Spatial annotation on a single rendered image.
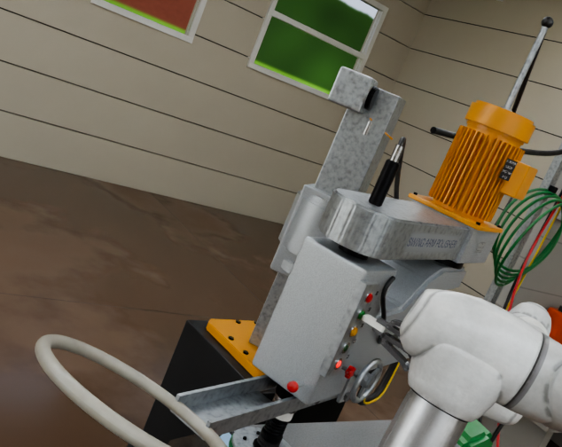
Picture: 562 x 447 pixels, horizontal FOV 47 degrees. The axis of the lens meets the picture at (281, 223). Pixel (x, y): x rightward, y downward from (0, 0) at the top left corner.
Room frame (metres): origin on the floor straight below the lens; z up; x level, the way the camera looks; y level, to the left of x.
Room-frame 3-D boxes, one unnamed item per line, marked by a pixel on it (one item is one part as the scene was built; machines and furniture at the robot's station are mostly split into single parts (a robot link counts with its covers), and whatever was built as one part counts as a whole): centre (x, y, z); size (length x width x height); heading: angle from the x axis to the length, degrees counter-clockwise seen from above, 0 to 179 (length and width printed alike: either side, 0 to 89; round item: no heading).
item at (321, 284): (1.87, -0.26, 1.35); 0.36 x 0.22 x 0.45; 148
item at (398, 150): (1.80, -0.22, 1.81); 0.04 x 0.04 x 0.17
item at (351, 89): (2.79, -0.07, 2.00); 0.20 x 0.18 x 0.15; 45
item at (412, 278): (2.13, -0.44, 1.33); 0.74 x 0.23 x 0.49; 148
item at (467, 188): (2.35, -0.58, 1.93); 0.31 x 0.28 x 0.40; 58
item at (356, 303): (1.68, -0.28, 1.40); 0.08 x 0.03 x 0.28; 148
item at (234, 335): (2.89, -0.19, 0.76); 0.49 x 0.49 x 0.05; 45
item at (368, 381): (1.84, -0.38, 1.22); 0.15 x 0.10 x 0.15; 148
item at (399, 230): (2.10, -0.41, 1.64); 0.96 x 0.25 x 0.17; 148
